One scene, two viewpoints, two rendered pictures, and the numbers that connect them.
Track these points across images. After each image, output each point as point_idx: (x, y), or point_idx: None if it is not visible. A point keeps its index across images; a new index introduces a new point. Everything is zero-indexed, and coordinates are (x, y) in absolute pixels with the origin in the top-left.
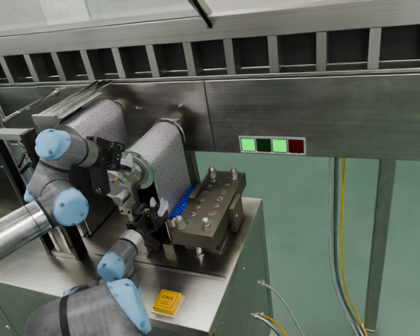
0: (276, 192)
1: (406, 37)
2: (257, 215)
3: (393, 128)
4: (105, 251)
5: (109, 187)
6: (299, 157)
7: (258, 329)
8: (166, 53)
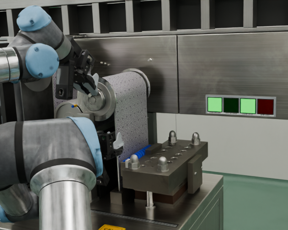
0: (235, 229)
1: None
2: (217, 189)
3: None
4: None
5: (72, 92)
6: (263, 200)
7: None
8: (143, 13)
